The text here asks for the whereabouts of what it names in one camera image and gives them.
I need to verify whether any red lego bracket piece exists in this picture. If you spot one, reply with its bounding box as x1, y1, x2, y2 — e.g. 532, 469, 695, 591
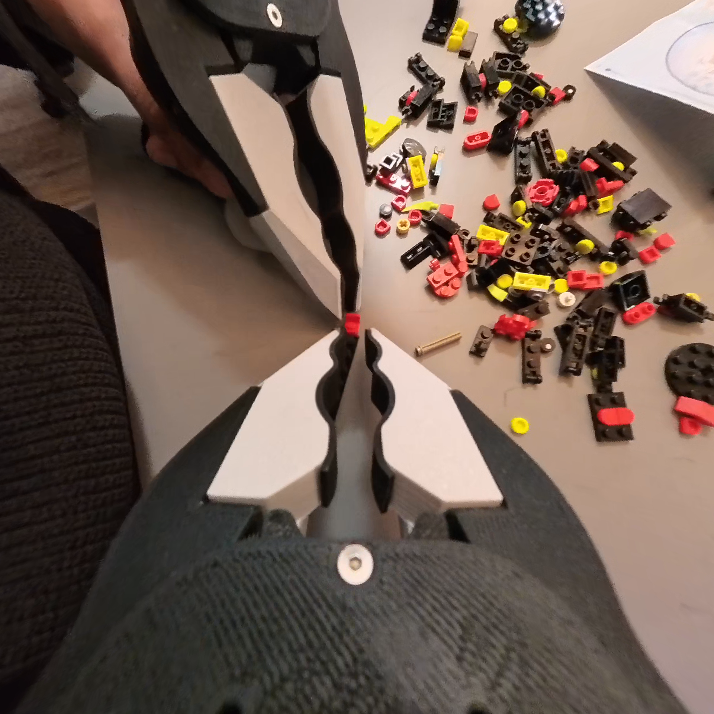
673, 395, 714, 436

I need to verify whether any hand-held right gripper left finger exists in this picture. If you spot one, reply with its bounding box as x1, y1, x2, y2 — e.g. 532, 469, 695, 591
208, 329, 359, 531

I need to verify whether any dark round studded lego dome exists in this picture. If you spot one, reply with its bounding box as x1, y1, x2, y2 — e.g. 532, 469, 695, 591
514, 0, 565, 39

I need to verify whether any white instruction booklet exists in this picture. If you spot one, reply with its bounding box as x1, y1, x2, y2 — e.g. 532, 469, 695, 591
584, 0, 714, 147

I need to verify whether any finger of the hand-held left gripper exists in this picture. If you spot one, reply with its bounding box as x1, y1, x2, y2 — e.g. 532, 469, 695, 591
290, 71, 367, 311
209, 70, 350, 322

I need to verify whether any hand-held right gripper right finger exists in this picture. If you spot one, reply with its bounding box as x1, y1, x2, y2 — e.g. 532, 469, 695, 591
364, 328, 506, 531

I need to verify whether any person's left hand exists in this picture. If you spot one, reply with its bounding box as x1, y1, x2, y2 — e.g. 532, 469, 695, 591
142, 103, 236, 200

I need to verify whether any dark knitted sweater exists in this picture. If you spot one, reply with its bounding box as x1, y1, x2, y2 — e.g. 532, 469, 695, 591
0, 166, 141, 714

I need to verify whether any pile of lego pieces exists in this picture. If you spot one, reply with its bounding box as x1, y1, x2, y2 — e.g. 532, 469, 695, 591
364, 0, 714, 387

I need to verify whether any round black lego plate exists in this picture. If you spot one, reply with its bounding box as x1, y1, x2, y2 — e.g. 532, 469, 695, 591
664, 340, 714, 403

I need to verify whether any black plate with red tile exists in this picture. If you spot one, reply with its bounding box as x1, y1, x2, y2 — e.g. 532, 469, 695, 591
587, 392, 636, 443

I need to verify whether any brass bolt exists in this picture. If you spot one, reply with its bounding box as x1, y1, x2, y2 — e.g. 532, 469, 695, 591
414, 331, 463, 356

